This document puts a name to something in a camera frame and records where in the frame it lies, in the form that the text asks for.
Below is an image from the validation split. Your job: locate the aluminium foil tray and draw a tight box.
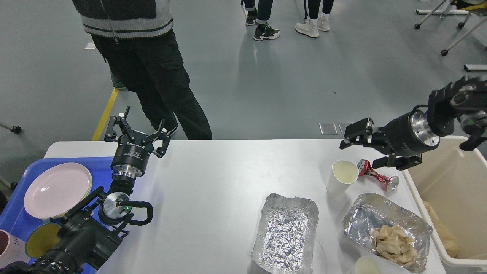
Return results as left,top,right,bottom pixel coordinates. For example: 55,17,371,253
250,193,319,274

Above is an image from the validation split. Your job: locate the crushed red soda can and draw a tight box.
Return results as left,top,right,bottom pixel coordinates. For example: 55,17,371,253
357,159,399,192

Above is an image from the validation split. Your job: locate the beige plastic bin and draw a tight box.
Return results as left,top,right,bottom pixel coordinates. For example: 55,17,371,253
403,136,487,274

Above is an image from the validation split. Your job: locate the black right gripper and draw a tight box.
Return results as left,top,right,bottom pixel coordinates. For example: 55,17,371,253
339,110,440,170

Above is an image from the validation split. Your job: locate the pink mug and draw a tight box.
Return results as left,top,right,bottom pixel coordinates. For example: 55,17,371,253
0,229,31,268

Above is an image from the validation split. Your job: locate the person in dark jeans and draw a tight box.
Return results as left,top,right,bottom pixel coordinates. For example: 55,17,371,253
241,0,280,41

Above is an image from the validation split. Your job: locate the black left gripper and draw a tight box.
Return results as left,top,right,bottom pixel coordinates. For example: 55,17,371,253
104,106,172,178

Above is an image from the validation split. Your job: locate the person in white sneakers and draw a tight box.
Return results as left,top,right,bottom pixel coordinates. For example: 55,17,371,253
294,0,334,38

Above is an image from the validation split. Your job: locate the white paper cup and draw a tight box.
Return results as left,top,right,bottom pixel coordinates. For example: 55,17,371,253
326,160,359,196

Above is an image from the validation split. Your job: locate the blue-grey mug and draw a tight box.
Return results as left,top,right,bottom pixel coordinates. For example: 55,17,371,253
25,223,61,258

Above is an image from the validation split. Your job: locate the metal floor plate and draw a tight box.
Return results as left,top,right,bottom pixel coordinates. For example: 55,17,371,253
338,123,353,135
319,123,338,135

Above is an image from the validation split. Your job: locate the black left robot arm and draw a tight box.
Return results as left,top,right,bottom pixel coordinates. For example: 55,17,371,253
1,107,171,274

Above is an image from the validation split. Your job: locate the person in grey sweater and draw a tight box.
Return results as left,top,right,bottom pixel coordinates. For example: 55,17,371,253
73,0,212,140

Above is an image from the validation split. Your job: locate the blue plastic tray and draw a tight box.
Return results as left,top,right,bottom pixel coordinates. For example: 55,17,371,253
0,157,115,274

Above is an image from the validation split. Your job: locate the pink plate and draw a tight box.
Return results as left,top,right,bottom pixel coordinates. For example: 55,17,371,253
23,162,92,220

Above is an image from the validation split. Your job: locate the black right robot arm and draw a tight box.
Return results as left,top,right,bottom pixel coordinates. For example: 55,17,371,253
339,76,487,170

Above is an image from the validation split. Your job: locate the white lid bottom edge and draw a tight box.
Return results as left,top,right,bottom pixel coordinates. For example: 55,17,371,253
347,256,382,274

